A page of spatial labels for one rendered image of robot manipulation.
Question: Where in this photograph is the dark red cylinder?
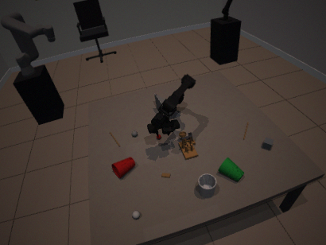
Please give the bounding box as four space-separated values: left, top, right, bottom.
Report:
112 157 135 178

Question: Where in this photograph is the green plastic cup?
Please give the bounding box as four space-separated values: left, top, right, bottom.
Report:
219 158 244 181

